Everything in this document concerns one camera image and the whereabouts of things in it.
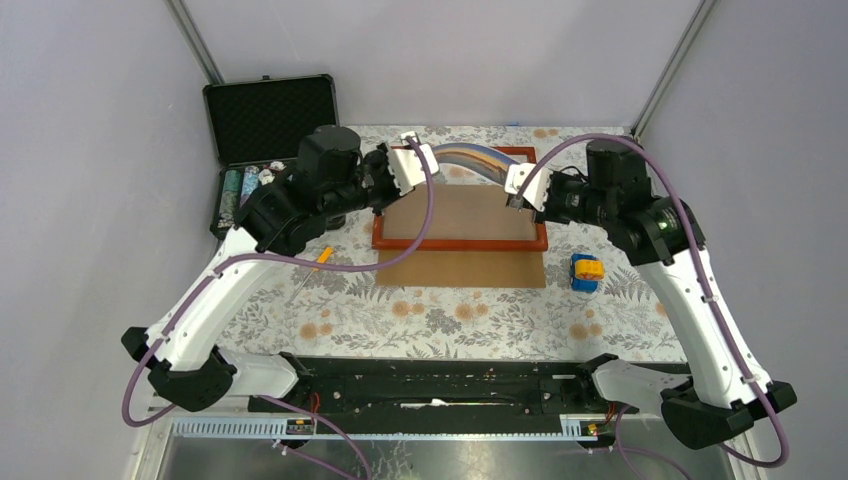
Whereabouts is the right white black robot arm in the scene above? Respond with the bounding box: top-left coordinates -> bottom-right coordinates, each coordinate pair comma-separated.
506,134 -> 797,450

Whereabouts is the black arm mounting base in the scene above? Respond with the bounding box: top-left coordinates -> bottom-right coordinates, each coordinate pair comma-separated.
182,354 -> 709,437

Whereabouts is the black poker chip case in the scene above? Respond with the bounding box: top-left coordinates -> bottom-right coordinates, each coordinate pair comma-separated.
202,74 -> 339,240

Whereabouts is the orange wooden photo frame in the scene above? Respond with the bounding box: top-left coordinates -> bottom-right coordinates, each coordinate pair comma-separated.
370,145 -> 550,253

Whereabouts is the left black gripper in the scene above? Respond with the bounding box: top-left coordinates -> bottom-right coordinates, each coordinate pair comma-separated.
324,141 -> 417,219

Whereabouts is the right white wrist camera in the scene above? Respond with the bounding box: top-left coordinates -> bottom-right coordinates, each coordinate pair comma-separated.
503,163 -> 552,212

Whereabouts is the brown frame backing board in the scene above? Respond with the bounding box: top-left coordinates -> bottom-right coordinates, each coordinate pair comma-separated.
374,182 -> 549,290

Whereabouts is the aluminium rail frame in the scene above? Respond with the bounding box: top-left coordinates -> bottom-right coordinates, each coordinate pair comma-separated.
172,398 -> 613,446

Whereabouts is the floral table cloth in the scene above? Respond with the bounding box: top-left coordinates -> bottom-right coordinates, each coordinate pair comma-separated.
217,224 -> 685,363

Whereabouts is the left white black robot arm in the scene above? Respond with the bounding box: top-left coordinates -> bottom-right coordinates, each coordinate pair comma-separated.
122,125 -> 439,412

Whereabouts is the sunset beach photo print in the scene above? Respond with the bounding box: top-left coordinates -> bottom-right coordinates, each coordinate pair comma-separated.
432,142 -> 519,185

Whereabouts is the blue yellow toy block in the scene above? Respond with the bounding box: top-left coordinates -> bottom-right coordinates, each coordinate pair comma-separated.
569,253 -> 605,293

